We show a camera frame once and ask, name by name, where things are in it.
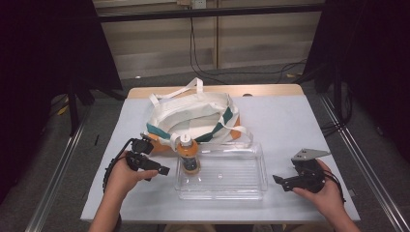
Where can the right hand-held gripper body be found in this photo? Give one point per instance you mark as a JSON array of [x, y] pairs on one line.
[[311, 174]]

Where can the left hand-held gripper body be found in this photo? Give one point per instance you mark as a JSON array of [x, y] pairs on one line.
[[138, 159]]

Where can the orange juice bottle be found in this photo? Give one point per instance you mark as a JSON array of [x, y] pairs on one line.
[[188, 154]]

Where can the clear plastic tray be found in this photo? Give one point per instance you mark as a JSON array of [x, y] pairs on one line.
[[232, 180]]

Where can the white canvas tote bag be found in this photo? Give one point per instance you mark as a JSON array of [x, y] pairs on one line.
[[193, 112]]

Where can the person's left hand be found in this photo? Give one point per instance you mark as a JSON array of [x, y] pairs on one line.
[[121, 182]]

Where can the person's right hand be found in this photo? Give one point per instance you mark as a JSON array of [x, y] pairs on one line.
[[330, 199]]

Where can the small black stick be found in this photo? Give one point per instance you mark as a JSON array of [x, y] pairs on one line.
[[96, 139]]

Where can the grey table mat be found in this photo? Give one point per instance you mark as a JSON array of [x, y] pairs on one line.
[[283, 129]]

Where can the person's lap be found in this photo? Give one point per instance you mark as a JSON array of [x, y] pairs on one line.
[[190, 228]]

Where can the black metal stand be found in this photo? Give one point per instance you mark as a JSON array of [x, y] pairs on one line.
[[73, 109]]

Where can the wooden table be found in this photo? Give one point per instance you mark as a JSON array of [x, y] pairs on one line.
[[257, 89]]

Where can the black curtain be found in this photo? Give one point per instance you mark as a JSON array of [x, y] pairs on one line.
[[38, 64], [374, 64]]

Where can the black horizontal bar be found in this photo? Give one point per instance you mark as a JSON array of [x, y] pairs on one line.
[[206, 13]]

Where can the metal floor rail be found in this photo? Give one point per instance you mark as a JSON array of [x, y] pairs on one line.
[[58, 174], [370, 174]]

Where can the white wall socket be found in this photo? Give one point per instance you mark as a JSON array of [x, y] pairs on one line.
[[199, 4]]

